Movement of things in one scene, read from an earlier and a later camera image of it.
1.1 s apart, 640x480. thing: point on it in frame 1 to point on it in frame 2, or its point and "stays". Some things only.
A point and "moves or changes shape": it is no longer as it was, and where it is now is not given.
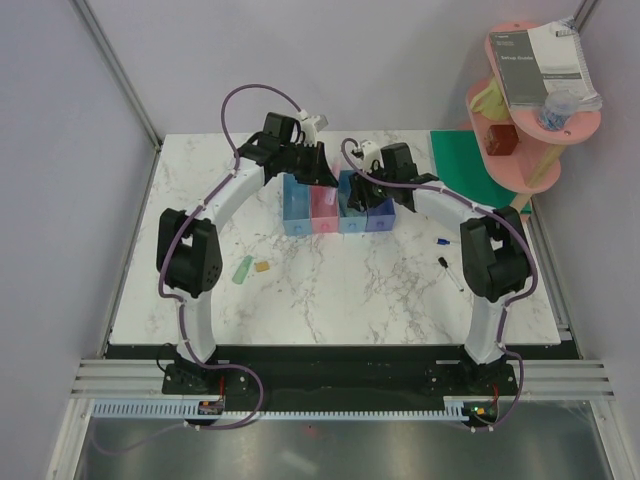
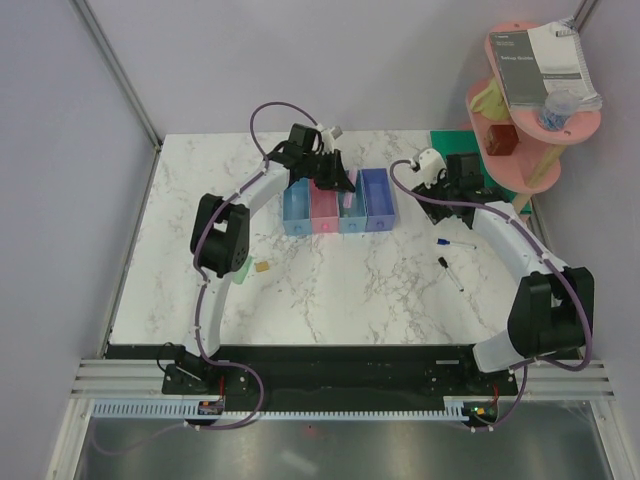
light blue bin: (296, 207) stays
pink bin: (324, 216) stays
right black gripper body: (375, 192) to (441, 190)
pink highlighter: (330, 194) moves or changes shape
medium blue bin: (349, 220) stays
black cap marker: (444, 264) stays
